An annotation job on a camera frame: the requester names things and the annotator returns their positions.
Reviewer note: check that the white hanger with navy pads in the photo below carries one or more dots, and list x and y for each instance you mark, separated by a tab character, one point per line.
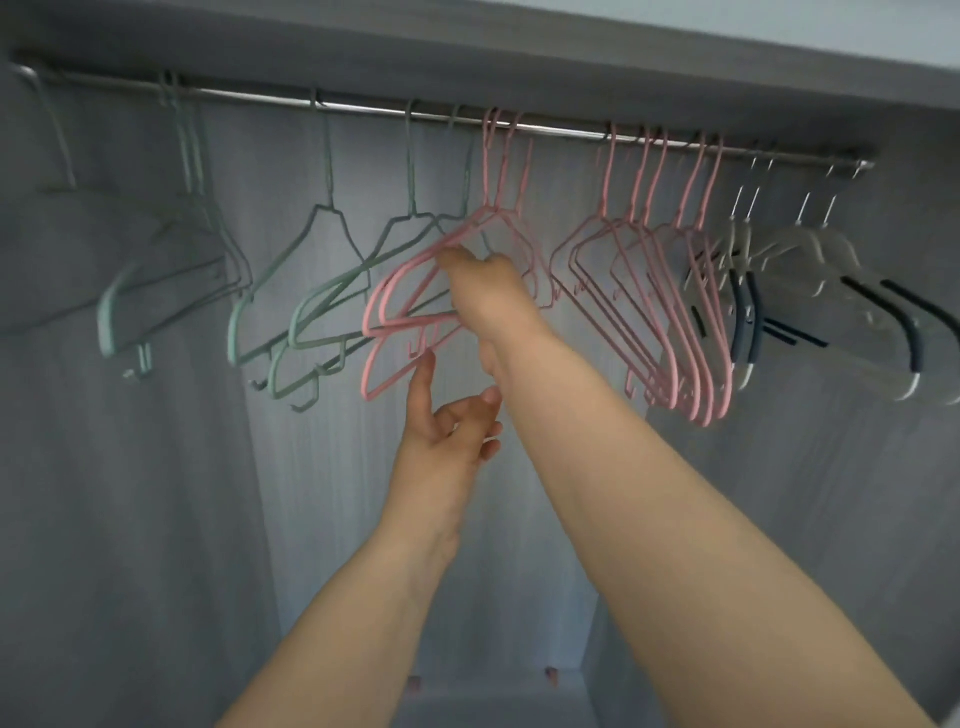
757	315
739	322
922	304
911	352

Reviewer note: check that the person's right hand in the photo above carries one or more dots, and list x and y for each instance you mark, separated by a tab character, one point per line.
495	300

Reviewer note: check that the person's right forearm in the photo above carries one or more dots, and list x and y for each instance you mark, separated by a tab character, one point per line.
675	525

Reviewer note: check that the person's left thumb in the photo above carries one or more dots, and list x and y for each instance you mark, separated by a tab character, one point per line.
421	390

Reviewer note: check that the person's left forearm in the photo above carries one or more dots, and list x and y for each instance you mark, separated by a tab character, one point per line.
337	645

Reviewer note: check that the person's left middle finger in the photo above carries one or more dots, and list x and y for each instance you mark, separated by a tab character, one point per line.
489	433

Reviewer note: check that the metal clothes rail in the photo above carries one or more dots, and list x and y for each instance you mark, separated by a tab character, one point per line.
375	110

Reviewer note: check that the person's right fingers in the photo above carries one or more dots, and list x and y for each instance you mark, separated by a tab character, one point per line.
461	264

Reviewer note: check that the grey clothes hanger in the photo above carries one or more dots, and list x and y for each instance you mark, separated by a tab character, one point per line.
97	199

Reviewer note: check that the pink clothes hanger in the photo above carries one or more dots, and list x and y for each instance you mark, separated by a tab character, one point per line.
373	319
371	379

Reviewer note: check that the row of pink hangers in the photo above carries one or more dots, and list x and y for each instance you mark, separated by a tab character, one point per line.
705	375

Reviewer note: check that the grey wooden wardrobe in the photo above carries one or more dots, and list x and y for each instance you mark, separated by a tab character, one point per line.
150	487

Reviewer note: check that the green clothes hanger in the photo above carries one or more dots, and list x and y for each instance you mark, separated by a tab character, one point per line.
196	150
300	330
238	330
279	379
105	315

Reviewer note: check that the person's left hand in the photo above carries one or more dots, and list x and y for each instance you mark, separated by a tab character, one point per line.
435	480

